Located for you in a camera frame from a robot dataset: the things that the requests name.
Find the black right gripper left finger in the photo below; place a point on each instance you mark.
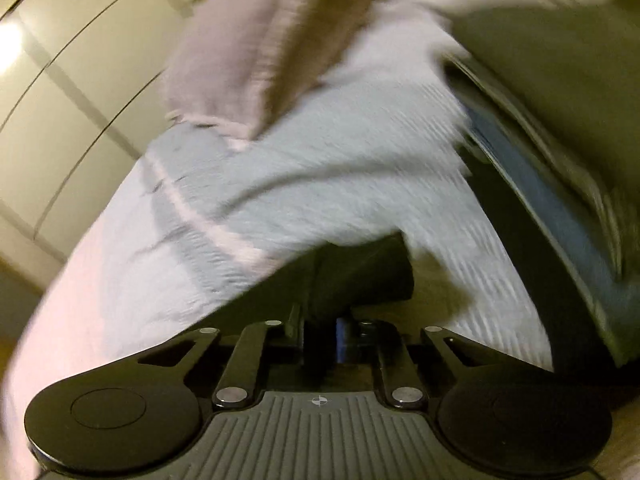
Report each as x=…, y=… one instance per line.
x=306, y=281

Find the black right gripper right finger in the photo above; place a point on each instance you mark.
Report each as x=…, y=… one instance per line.
x=368, y=275

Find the pink pillow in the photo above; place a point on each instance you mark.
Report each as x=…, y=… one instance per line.
x=241, y=64

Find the cream wardrobe with panel doors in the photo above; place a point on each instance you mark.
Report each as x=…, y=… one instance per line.
x=79, y=105

